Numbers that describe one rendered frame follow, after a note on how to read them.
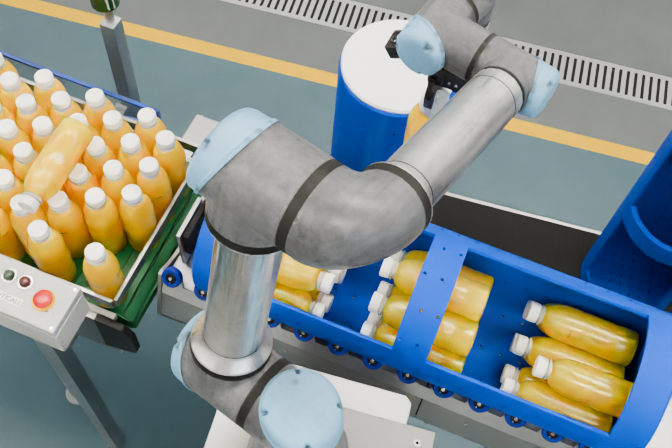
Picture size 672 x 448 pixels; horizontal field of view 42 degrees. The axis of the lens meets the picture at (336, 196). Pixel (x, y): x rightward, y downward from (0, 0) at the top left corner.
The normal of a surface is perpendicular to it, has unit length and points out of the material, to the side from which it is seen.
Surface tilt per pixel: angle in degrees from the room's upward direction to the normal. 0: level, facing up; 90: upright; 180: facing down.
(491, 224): 0
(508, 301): 51
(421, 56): 92
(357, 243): 60
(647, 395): 29
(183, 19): 0
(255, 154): 9
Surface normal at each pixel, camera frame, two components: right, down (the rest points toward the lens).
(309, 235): -0.28, 0.37
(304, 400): 0.15, -0.43
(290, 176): -0.07, -0.36
